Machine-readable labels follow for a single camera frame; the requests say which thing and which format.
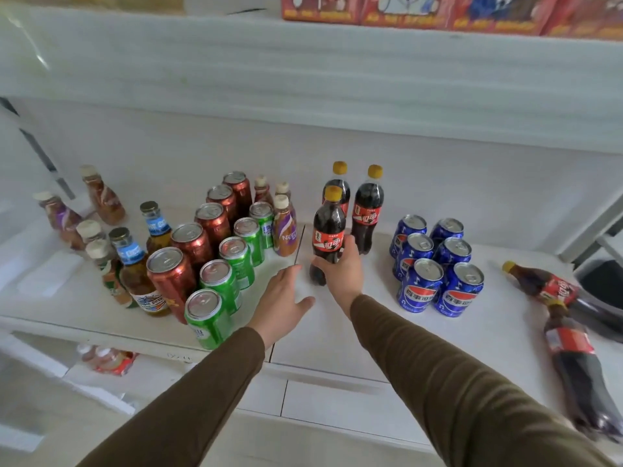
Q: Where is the grey shelf upright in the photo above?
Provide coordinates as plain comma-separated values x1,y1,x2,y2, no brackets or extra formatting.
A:
0,97,77,200
557,189,623,264

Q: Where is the green soda can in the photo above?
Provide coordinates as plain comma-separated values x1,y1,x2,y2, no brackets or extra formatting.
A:
184,289,234,351
249,201,275,249
199,259,242,316
234,217,265,267
218,236,255,291

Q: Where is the cola bottle with yellow cap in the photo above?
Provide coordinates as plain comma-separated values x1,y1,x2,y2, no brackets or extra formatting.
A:
322,161,351,217
351,164,385,255
544,301,623,443
310,186,347,286
502,261,623,344

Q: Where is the white shelf board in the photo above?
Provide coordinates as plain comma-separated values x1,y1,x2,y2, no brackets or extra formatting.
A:
0,5,623,154

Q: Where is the brown beer bottle blue label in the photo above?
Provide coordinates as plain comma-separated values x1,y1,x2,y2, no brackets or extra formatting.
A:
108,227,171,317
140,201,172,254

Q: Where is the pack of pink drink bottles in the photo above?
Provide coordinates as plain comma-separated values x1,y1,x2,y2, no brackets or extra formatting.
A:
77,344,140,377

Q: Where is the group of blue soda cans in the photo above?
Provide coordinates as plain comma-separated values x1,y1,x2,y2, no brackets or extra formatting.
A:
389,215,485,317

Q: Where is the green orange label drink bottle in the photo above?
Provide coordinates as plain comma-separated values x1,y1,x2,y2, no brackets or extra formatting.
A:
86,239,135,309

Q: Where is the red soda can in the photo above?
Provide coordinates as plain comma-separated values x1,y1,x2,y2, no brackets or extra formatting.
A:
206,185,238,225
146,247,198,325
223,171,253,217
170,222,214,271
195,203,231,249

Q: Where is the person's left hand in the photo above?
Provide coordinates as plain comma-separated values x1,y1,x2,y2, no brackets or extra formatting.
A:
247,265,316,351

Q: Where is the tan cardboard box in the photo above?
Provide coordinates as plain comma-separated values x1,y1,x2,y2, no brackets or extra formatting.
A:
0,0,186,16

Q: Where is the purple label coffee bottle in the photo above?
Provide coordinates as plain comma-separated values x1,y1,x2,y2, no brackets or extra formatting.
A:
33,191,86,251
272,194,299,257

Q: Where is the red printed box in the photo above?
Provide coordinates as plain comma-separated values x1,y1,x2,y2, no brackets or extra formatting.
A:
541,0,623,41
450,0,561,36
360,0,456,30
281,0,364,25

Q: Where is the person's left forearm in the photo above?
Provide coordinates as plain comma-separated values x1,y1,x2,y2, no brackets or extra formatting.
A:
75,328,266,467

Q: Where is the person's right hand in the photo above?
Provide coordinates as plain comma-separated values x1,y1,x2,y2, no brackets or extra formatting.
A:
311,234,366,317

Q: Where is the black bin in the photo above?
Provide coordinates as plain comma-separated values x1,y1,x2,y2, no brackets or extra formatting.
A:
574,260,623,313

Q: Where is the brown coffee bottle white cap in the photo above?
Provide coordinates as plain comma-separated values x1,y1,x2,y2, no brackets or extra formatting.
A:
80,165,126,225

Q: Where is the person's right forearm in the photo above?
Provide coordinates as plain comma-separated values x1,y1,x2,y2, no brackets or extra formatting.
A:
349,294,615,467

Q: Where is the red label coffee bottle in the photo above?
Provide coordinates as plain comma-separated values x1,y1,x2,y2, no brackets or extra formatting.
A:
253,176,274,206

